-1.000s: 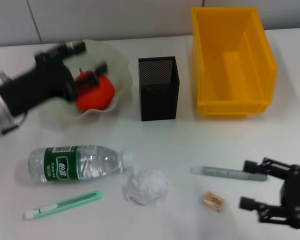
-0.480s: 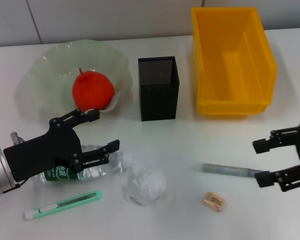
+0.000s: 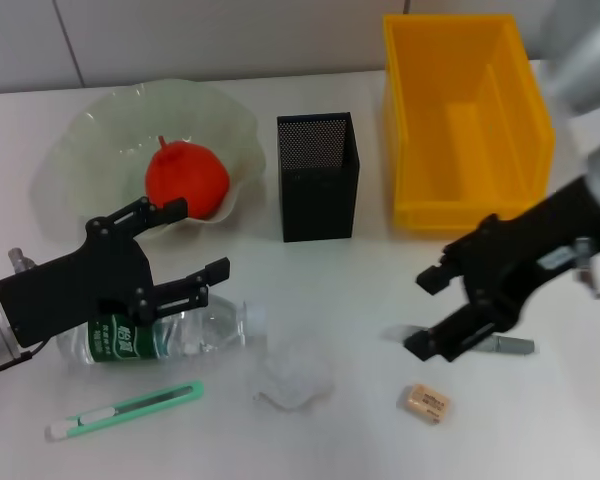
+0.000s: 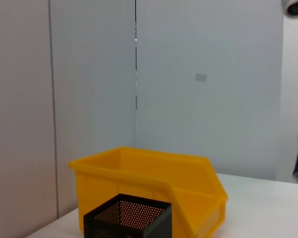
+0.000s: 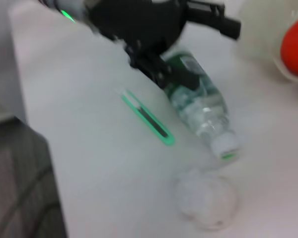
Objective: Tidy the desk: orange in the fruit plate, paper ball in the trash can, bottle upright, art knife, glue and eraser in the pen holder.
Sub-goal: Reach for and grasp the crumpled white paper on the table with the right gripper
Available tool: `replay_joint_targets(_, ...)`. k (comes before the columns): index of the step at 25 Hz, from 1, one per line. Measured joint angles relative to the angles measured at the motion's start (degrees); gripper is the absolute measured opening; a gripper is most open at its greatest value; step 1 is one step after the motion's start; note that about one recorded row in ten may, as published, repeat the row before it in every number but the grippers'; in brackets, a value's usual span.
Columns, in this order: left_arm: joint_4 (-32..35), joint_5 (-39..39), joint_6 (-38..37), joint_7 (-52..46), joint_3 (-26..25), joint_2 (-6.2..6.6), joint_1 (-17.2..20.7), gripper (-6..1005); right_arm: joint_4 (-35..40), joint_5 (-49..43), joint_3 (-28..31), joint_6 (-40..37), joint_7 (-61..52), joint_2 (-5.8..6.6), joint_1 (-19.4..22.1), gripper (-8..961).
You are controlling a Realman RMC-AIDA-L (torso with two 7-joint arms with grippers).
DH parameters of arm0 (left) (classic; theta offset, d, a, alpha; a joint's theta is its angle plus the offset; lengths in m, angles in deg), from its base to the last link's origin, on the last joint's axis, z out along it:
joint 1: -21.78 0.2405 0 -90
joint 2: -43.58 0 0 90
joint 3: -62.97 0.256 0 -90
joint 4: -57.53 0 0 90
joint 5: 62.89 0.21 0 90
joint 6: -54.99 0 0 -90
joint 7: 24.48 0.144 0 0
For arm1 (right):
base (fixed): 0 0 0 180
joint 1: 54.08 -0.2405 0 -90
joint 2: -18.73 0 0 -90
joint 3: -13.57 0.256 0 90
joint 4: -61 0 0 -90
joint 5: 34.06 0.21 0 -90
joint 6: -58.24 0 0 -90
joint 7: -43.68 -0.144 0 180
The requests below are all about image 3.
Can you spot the clear green-label water bottle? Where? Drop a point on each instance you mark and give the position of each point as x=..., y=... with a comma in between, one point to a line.
x=205, y=330

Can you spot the green utility knife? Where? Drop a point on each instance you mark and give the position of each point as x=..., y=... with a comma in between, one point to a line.
x=130, y=404

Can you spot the black mesh pen holder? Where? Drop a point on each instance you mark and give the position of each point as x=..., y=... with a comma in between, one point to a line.
x=320, y=200

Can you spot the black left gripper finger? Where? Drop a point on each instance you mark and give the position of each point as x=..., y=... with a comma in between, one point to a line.
x=190, y=285
x=130, y=217

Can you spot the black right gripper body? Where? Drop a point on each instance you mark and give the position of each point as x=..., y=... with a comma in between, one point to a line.
x=530, y=250

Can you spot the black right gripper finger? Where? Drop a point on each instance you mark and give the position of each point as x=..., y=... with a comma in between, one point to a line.
x=445, y=340
x=435, y=277

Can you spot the beige eraser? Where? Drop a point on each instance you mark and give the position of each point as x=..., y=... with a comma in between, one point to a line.
x=425, y=404

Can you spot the grey glitter pen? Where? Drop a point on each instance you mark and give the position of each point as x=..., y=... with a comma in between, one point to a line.
x=515, y=345

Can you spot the white paper ball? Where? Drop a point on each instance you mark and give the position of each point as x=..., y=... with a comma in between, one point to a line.
x=292, y=375

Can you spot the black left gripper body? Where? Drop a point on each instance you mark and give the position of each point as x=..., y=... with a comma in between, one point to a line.
x=80, y=290

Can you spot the orange fruit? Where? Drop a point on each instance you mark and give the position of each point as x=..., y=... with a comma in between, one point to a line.
x=187, y=172

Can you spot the pale green glass fruit plate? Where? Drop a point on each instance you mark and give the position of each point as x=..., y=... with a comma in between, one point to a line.
x=105, y=140

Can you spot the yellow plastic bin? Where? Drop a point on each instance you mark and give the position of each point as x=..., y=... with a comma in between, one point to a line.
x=460, y=125

